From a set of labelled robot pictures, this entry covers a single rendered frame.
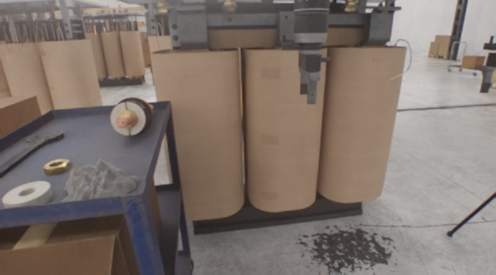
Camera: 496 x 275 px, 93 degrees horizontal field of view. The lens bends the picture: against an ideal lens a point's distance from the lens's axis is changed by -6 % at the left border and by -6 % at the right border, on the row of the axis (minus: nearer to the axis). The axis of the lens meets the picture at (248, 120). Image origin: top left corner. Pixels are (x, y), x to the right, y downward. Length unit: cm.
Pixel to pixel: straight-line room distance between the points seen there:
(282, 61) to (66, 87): 251
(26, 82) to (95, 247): 298
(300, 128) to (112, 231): 97
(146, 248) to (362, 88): 116
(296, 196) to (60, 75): 263
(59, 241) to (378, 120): 136
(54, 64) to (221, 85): 231
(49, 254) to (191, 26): 92
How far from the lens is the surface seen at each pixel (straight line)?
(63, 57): 317
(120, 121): 69
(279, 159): 132
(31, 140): 90
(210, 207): 142
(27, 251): 59
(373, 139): 149
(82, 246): 55
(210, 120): 119
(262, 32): 128
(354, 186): 158
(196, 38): 117
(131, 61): 683
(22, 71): 341
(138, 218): 48
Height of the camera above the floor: 115
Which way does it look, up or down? 19 degrees down
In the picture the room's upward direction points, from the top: 1 degrees counter-clockwise
